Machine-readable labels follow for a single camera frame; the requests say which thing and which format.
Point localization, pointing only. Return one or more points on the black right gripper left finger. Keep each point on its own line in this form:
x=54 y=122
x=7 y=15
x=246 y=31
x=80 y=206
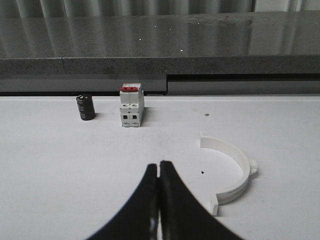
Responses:
x=139 y=217

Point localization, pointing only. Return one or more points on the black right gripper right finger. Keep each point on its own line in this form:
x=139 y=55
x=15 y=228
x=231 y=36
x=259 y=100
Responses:
x=182 y=216

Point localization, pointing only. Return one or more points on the white half-ring pipe clamp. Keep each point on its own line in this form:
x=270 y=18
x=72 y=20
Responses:
x=248 y=167

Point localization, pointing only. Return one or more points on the black cylindrical capacitor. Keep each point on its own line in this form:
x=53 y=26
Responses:
x=86 y=107

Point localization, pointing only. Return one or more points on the grey stone counter ledge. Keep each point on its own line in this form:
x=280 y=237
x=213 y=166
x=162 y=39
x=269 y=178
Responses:
x=248 y=53

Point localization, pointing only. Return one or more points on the grey corrugated curtain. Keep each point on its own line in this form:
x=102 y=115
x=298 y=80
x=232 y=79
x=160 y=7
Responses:
x=11 y=9

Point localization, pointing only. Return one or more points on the white circuit breaker red switch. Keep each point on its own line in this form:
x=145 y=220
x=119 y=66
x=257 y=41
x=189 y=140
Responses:
x=132 y=104

